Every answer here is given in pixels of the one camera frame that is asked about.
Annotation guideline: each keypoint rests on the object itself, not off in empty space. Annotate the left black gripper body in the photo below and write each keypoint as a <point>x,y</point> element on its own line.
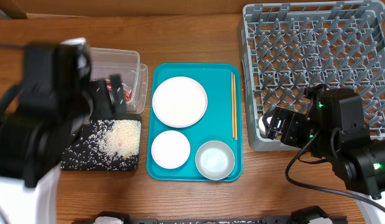
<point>83,109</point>

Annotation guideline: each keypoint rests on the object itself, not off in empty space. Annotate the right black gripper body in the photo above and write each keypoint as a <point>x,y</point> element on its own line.
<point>298,130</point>

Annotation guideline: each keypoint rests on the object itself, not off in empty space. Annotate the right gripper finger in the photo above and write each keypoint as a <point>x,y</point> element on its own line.
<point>273,114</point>
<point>273,127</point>

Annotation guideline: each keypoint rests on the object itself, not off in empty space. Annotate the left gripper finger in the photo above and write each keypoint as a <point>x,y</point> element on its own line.
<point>103,104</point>
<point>119,104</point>

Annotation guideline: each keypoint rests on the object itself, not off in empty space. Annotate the red snack wrapper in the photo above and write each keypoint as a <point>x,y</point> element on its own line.
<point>126,89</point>

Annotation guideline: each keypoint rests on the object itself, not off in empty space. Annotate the pile of rice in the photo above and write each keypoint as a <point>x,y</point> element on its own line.
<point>120,137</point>

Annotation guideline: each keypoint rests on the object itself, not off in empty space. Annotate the pink round plate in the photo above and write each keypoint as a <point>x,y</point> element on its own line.
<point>179,102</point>

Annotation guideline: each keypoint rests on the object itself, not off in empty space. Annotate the pink small bowl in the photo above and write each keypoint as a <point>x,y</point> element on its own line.
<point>170,149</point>

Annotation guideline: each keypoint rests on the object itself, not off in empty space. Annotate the white plastic cup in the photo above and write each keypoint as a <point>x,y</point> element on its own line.
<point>262,128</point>

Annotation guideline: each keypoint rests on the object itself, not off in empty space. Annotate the wooden chopstick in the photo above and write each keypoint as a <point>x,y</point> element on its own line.
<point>235,111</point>
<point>232,105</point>

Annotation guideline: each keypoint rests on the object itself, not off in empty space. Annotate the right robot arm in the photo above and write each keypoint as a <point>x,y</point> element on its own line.
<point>333,130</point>

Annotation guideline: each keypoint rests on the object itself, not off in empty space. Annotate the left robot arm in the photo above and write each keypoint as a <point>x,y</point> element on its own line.
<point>40,117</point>

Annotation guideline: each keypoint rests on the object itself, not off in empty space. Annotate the black tray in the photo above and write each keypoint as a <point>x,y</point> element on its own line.
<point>117,168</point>

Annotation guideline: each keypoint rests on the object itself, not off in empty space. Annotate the clear plastic bin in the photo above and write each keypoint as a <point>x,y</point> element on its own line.
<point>134,74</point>

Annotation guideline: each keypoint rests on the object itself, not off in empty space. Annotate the teal plastic tray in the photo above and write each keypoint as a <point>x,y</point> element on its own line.
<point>216,124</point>

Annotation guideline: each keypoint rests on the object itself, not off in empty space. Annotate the grey bowl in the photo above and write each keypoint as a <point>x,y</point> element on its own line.
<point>215,160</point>

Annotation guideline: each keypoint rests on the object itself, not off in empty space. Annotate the grey dish rack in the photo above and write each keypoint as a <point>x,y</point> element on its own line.
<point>285,47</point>

